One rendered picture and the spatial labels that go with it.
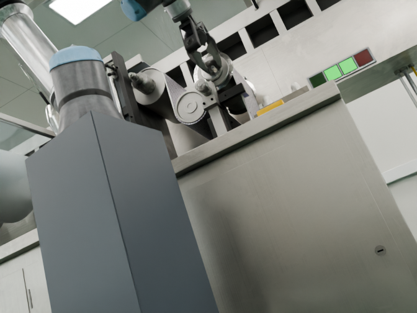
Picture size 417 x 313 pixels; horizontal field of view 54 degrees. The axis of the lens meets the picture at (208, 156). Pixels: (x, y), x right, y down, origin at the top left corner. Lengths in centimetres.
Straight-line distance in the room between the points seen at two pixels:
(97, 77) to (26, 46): 31
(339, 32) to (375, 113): 237
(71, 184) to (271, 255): 47
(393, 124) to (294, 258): 315
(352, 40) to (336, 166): 85
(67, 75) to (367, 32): 118
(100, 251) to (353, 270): 52
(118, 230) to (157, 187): 15
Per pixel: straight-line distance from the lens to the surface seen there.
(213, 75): 140
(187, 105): 143
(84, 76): 90
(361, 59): 167
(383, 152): 395
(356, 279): 93
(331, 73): 166
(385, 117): 403
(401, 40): 170
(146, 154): 81
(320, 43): 173
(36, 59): 114
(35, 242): 131
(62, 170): 78
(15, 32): 120
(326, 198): 94
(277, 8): 186
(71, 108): 86
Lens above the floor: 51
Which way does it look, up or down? 20 degrees up
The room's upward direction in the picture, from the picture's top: 20 degrees counter-clockwise
